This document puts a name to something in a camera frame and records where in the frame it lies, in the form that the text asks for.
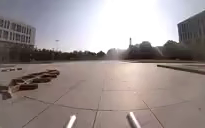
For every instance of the grey paved plaza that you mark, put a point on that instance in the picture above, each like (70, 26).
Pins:
(123, 86)

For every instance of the row of trees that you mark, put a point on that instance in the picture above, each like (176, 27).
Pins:
(150, 50)
(70, 55)

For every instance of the distant slim tower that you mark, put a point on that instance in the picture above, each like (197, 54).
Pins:
(130, 41)

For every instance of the tall floodlight pole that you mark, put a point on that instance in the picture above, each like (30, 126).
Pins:
(57, 45)

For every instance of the robot's own part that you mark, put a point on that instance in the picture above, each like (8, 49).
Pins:
(133, 120)
(71, 121)

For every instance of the raised stone kerb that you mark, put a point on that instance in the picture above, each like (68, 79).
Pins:
(186, 69)

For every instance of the pale building with window rows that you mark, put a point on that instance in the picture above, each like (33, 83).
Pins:
(10, 33)

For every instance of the low striped kerb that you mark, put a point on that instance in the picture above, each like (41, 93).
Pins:
(5, 69)

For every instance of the dark glass building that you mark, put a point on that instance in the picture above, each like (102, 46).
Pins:
(198, 26)

